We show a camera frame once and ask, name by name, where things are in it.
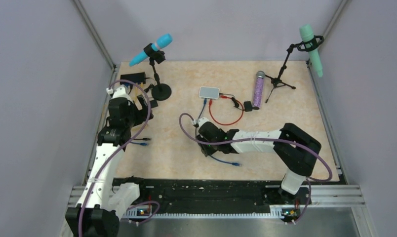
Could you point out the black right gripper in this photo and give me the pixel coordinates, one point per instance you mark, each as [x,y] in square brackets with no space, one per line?
[206,150]

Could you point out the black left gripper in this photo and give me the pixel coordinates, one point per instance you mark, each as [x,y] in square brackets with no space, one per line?
[141,114]

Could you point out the white network switch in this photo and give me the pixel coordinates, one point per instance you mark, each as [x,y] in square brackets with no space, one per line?
[209,92]

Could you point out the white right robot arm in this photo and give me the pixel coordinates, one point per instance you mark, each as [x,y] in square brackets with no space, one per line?
[296,148]

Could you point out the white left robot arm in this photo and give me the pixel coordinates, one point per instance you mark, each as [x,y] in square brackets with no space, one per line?
[99,210]

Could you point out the small black adapter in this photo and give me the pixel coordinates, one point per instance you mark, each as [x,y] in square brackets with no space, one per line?
[154,104]

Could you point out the black round-base mic stand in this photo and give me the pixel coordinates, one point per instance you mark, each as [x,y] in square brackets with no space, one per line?
[160,91]

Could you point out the black power adapter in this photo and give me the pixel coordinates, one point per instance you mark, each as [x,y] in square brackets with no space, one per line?
[247,106]

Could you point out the cyan microphone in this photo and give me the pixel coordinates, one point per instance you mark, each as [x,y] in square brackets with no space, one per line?
[153,51]

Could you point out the purple glitter microphone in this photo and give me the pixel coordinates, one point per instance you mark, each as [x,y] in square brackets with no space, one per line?
[258,90]

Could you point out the mint green microphone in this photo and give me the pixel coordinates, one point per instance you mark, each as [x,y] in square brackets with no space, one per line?
[311,44]

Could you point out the black network switch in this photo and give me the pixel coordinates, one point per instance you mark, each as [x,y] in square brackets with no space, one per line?
[137,78]

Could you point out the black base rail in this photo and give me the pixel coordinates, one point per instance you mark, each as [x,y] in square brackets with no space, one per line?
[177,196]

